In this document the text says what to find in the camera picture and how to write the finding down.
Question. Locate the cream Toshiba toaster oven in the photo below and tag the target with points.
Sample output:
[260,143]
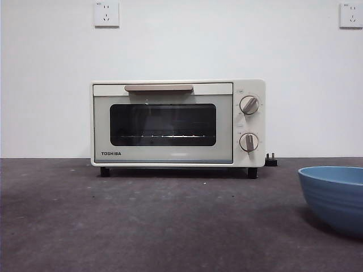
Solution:
[249,85]

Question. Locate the cream oven knob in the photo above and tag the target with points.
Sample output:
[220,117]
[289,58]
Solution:
[249,142]
[249,105]

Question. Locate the blue ribbed bowl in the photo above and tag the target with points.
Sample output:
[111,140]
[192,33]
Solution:
[334,204]

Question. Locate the black power plug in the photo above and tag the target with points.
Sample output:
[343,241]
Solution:
[270,161]

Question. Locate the white wall socket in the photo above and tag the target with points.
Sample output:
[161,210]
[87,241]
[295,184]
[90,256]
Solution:
[106,14]
[351,15]

